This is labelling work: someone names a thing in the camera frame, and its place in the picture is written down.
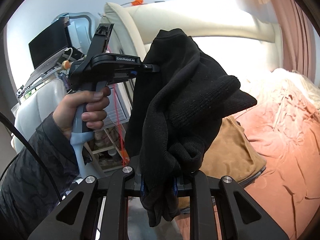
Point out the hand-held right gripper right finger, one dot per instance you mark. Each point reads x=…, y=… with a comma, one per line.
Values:
x=175, y=186

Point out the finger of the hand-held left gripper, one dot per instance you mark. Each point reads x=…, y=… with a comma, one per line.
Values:
x=132, y=73
x=150, y=67

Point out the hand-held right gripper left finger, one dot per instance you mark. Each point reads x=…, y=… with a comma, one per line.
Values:
x=142, y=189

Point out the black sweater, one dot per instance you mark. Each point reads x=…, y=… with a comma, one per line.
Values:
x=180, y=105

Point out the person's left forearm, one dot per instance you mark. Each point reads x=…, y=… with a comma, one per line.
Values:
x=30, y=180

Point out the person's left hand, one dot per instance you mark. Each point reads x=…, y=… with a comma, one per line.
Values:
x=67, y=112

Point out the small doll figure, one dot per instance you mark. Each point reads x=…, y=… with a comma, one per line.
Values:
x=65, y=64

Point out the white shelf unit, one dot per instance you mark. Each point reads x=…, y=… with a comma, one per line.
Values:
x=120, y=115

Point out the laptop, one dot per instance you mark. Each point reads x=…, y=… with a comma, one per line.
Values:
x=47, y=47

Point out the brown folded garment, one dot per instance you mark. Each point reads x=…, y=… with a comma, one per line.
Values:
x=230, y=152

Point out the small orange item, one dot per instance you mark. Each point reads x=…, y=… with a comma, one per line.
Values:
x=137, y=2

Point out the cream padded headboard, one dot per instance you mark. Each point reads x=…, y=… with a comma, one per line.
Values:
x=200, y=22

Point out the orange-brown blanket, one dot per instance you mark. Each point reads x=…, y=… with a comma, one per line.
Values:
x=287, y=155

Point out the cream bear-print duvet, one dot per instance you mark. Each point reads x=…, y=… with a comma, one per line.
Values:
x=300, y=80

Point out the pink curtain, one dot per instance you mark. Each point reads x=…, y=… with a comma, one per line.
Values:
x=297, y=30

